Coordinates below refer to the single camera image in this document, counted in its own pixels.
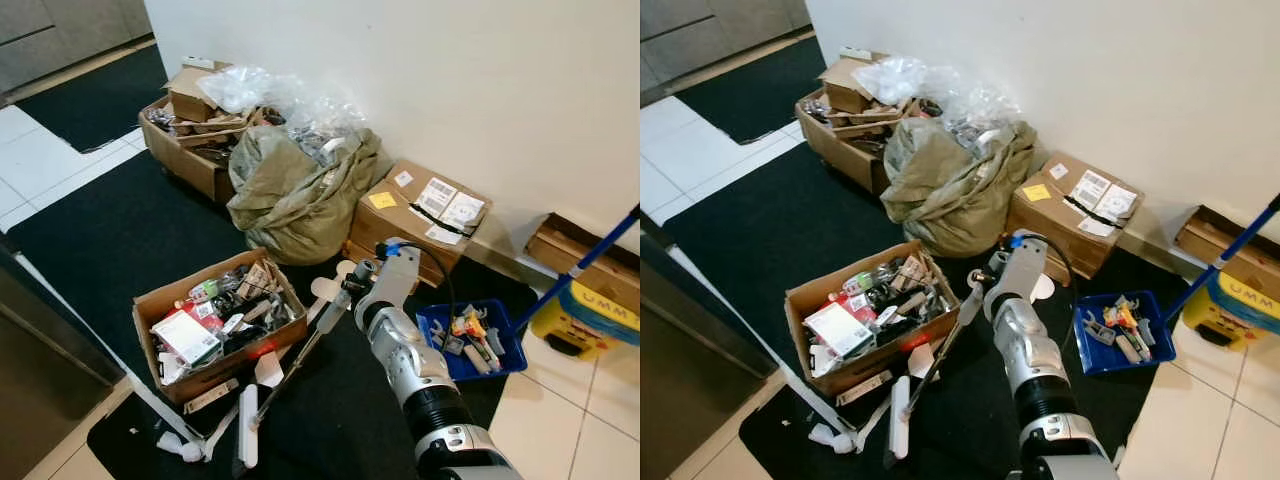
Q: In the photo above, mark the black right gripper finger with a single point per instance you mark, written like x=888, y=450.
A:
x=981, y=266
x=980, y=283
x=354, y=287
x=356, y=270

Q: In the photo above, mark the grey grip broom white head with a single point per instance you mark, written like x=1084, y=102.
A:
x=900, y=420
x=249, y=430

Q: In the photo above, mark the silver right arm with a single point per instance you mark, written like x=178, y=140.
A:
x=410, y=360
x=1035, y=355

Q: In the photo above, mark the large dark floor carpet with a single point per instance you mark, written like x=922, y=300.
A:
x=780, y=220
x=120, y=230

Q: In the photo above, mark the black rubber floor mat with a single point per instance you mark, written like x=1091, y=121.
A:
x=130, y=445
x=780, y=440

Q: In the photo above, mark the dark floor rug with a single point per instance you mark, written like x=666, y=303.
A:
x=100, y=100
x=760, y=95

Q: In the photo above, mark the white slipper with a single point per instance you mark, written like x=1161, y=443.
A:
x=1044, y=288
x=325, y=288

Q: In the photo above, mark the brown box with shipping labels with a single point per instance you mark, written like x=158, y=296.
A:
x=400, y=225
x=1050, y=215

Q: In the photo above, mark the olive woven sack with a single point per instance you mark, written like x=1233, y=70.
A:
x=945, y=195
x=290, y=205

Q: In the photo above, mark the clear bottle green label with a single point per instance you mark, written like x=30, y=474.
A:
x=205, y=290
x=860, y=282

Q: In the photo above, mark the open cardboard box red print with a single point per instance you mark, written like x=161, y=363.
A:
x=870, y=368
x=220, y=375

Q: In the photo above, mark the white carton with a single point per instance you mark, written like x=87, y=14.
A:
x=838, y=330
x=185, y=337

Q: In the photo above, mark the white plastic stick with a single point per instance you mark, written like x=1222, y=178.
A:
x=865, y=388
x=212, y=396

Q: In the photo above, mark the flat open cardboard box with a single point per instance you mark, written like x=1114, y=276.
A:
x=1215, y=240
x=560, y=245

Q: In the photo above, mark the large cardboard box of scrap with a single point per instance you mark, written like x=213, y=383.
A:
x=830, y=150
x=175, y=160

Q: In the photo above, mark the clear plastic bag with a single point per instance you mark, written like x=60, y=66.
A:
x=235, y=88
x=890, y=80

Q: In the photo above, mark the small cardboard box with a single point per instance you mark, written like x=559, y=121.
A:
x=845, y=88
x=190, y=95

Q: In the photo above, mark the yellow and blue bucket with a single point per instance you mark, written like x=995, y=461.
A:
x=1250, y=300
x=600, y=310

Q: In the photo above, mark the white flat device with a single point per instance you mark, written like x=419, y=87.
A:
x=856, y=54
x=199, y=62

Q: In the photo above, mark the grey kitchen cabinet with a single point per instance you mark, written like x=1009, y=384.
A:
x=720, y=35
x=70, y=35

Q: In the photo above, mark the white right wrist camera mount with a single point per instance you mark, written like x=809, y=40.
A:
x=400, y=272
x=1028, y=270

